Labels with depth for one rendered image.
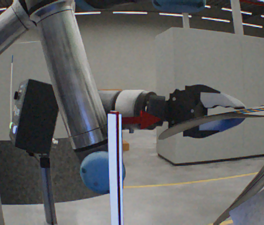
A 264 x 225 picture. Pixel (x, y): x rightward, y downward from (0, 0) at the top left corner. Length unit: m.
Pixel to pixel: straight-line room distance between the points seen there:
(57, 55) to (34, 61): 5.90
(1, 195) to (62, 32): 1.74
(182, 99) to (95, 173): 0.20
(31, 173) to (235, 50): 5.35
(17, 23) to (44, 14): 0.16
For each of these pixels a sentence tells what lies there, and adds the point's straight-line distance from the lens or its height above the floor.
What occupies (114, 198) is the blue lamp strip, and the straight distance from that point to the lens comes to 0.55.
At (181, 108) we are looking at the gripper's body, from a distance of 0.75.
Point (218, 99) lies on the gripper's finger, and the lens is 0.73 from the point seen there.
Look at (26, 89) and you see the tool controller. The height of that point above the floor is 1.23.
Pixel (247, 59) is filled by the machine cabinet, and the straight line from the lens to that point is 7.27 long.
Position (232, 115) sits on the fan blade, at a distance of 0.52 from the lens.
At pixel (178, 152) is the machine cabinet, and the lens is 6.84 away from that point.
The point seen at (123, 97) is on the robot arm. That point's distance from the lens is 0.81.
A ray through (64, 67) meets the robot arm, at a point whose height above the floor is 1.26.
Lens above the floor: 1.22
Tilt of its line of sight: 3 degrees down
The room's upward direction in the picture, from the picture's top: straight up
